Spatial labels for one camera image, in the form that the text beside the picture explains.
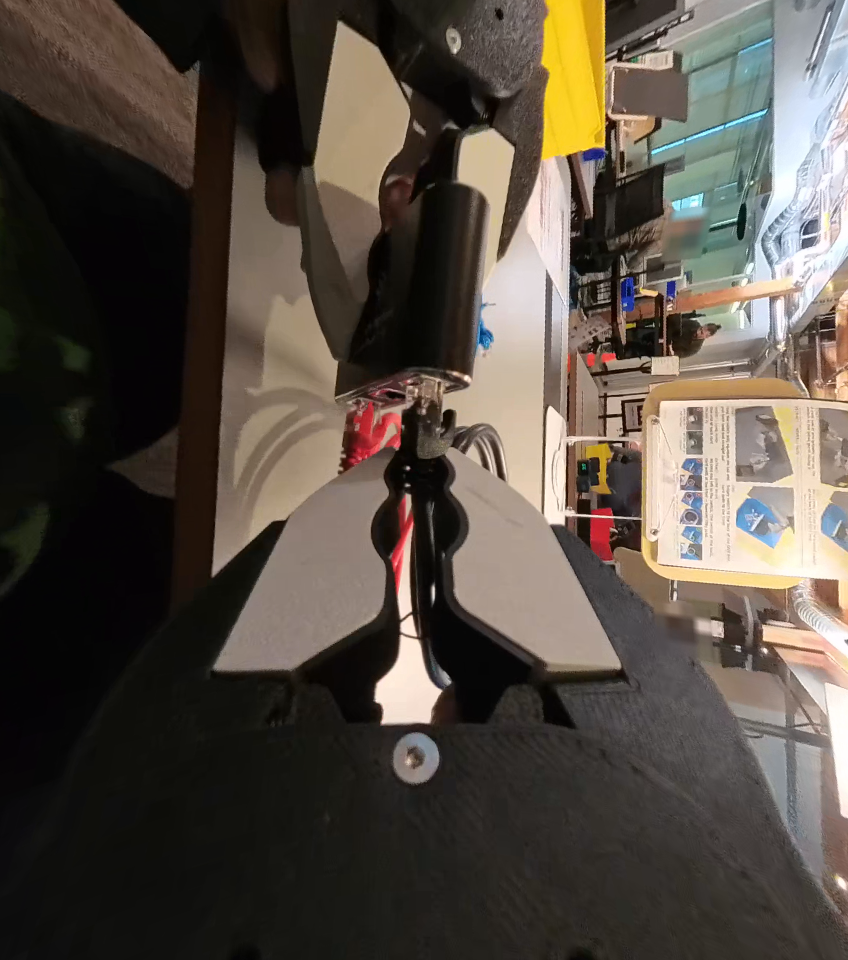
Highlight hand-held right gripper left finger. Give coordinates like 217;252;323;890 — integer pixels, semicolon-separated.
211;450;400;687

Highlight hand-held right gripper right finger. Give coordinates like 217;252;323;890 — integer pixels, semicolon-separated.
433;446;623;684

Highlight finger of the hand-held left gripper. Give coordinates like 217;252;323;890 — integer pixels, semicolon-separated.
451;125;526;268
292;18;433;364

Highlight yellow plastic bin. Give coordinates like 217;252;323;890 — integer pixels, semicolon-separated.
540;0;608;162

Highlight black ethernet adapter hub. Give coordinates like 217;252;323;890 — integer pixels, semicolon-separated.
334;177;494;409

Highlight blue ethernet cable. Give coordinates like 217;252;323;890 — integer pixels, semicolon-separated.
469;300;503;357

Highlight red ethernet cable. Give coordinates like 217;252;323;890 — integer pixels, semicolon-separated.
337;402;416;579

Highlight black ethernet cable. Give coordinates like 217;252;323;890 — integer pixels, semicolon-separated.
391;390;511;694

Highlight person's left hand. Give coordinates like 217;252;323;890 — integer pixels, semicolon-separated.
249;0;320;229

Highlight yellow and black boxes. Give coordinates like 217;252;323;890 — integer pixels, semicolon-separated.
574;440;620;496

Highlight black monitor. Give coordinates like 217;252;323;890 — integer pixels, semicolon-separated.
604;162;668;249

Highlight instruction sheet on stand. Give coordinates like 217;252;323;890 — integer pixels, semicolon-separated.
544;375;848;594

